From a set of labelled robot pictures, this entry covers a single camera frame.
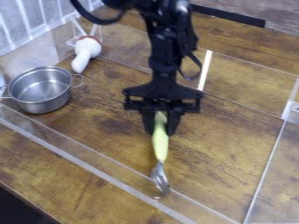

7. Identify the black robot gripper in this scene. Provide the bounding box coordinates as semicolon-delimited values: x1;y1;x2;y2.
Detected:
123;75;204;136

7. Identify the small silver metal pot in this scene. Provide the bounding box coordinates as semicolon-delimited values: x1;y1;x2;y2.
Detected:
0;66;84;114

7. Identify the clear acrylic barrier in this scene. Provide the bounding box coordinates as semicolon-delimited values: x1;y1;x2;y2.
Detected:
0;103;237;224
244;78;299;224
68;19;299;123

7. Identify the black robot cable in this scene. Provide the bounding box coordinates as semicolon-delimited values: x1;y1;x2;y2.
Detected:
69;0;128;26

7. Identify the clear acrylic back barrier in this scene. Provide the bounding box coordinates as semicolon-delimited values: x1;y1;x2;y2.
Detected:
68;19;299;123

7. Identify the clear acrylic front barrier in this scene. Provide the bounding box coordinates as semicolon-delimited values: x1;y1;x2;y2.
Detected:
0;103;237;224

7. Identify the green handled metal spoon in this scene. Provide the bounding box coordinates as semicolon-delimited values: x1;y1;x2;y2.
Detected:
151;112;171;195

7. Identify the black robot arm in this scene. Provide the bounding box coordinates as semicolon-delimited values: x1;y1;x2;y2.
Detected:
103;0;203;135

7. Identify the clear acrylic right barrier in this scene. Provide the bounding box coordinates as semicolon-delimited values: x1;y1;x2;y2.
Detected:
244;78;299;224

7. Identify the white toy mushroom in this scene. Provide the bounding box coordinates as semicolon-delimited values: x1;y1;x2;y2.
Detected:
71;36;101;74

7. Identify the black bar on table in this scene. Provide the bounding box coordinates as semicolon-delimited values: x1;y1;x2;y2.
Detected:
191;3;267;28

